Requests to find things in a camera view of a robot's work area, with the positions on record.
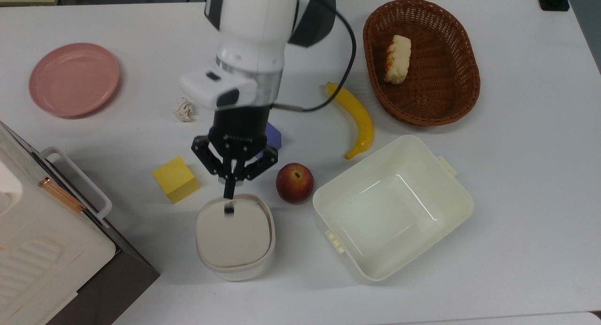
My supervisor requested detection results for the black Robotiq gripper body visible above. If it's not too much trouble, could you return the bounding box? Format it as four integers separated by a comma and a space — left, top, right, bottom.
208, 103, 274, 164

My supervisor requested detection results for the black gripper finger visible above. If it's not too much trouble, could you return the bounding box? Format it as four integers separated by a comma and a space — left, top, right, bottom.
191, 136, 235, 199
234, 147, 278, 190

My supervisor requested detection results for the small white trash can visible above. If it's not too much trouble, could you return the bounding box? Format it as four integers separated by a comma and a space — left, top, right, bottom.
195, 193, 277, 282

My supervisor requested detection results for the purple cube block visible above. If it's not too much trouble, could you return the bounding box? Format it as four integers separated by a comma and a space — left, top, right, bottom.
256, 122, 282, 160

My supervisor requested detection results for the yellow cube block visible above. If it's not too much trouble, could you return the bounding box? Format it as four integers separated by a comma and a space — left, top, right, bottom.
152, 156, 201, 204

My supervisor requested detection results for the red apple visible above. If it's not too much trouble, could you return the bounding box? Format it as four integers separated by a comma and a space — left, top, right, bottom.
276, 163, 314, 204

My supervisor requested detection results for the crumpled white paper ball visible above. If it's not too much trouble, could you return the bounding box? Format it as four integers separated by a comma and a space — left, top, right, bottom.
172, 98, 195, 123

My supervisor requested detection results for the yellow banana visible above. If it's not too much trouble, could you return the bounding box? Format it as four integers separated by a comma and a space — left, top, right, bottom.
326, 82, 375, 160

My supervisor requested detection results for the cream square plastic bin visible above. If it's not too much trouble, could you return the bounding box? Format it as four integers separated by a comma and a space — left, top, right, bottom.
313, 135, 474, 282

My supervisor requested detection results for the copper door latch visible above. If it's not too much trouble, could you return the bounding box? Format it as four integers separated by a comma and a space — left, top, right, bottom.
39, 177, 86, 214

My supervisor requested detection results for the pink round plate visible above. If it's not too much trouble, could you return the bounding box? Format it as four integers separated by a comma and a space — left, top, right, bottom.
29, 43, 121, 118

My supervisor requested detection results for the dark brown wooden drawer box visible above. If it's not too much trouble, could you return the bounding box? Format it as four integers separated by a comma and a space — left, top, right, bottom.
45, 219, 161, 325

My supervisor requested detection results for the pale bread piece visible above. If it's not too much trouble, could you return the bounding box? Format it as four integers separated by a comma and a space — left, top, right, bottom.
384, 35, 412, 85

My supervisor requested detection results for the cream cabinet with door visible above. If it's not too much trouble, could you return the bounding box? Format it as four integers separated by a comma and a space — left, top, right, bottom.
0, 121, 116, 325

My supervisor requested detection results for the brown oval wicker basket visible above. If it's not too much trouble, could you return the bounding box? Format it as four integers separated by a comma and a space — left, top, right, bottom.
363, 0, 481, 127

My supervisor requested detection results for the white cabinet door handle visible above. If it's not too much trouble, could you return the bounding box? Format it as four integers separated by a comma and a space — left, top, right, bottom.
39, 147, 113, 229

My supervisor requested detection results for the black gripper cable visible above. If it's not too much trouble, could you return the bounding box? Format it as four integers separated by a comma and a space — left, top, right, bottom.
272, 0, 357, 113

